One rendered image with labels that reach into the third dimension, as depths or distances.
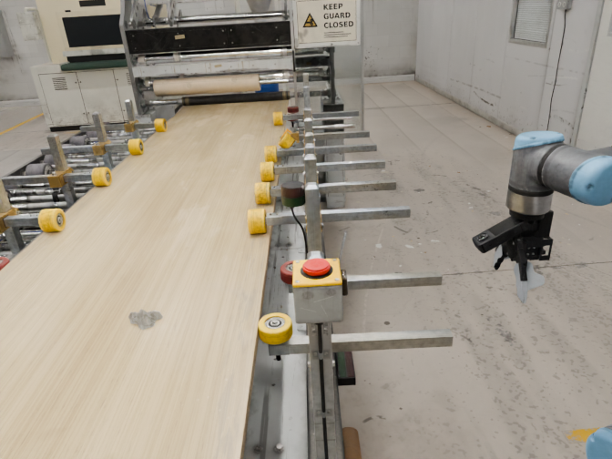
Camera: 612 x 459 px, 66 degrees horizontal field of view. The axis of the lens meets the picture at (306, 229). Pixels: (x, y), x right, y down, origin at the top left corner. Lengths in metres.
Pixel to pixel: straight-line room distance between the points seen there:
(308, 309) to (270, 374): 0.74
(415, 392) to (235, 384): 1.37
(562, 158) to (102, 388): 1.00
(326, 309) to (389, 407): 1.51
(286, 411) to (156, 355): 0.39
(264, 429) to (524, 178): 0.85
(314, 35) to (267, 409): 2.82
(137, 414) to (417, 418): 1.39
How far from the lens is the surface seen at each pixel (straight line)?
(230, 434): 0.91
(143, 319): 1.20
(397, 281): 1.36
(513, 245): 1.15
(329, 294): 0.67
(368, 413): 2.15
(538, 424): 2.24
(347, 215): 1.52
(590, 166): 0.98
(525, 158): 1.06
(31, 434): 1.05
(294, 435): 1.26
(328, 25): 3.62
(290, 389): 1.36
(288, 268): 1.33
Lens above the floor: 1.57
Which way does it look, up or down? 26 degrees down
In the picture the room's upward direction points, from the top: 3 degrees counter-clockwise
